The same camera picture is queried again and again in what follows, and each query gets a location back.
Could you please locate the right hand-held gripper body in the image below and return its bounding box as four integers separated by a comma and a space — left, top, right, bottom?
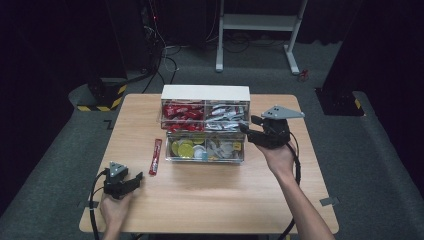
258, 105, 305, 150

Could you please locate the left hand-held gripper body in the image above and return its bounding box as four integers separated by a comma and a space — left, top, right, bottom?
103, 161, 129, 200

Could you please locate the single red stick sachet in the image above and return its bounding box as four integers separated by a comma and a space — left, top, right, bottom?
148, 138, 163, 177

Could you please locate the clear organizer box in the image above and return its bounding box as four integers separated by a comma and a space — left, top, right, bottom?
158, 84, 252, 164

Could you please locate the person's left hand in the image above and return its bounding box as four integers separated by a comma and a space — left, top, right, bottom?
99, 192, 133, 231

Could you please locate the person's right hand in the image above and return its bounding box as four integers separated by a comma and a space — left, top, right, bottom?
256, 141, 298, 181

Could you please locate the pile of silver round pods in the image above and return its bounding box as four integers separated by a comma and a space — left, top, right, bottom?
193, 139, 243, 160

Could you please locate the pile of silver stick packets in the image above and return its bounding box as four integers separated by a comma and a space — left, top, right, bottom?
204, 103, 249, 131

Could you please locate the pile of gold round pods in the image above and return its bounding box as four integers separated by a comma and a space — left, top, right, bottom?
170, 138, 206, 159

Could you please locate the pile of red stick packets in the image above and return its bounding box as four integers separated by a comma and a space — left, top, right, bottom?
162, 103, 205, 132

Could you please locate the white metal stand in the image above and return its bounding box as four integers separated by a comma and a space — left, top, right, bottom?
215, 0, 309, 76

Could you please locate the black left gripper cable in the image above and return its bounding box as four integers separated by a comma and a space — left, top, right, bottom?
89, 169, 111, 240

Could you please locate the black yellow striped post base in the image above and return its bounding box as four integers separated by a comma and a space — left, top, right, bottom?
77, 77, 128, 113

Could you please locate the bundle of floor cables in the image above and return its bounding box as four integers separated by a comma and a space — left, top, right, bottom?
141, 24, 181, 94

